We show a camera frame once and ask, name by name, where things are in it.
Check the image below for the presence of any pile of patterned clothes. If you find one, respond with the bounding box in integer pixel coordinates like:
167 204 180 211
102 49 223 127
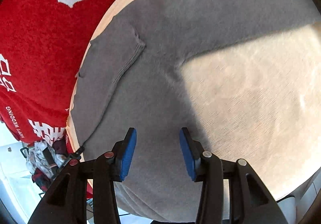
20 139 70 192

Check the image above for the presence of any red wedding blanket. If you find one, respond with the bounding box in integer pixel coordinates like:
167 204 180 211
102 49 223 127
1 0 115 155

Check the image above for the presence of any grey knit garment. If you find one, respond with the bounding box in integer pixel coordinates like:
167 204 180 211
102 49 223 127
70 0 321 223

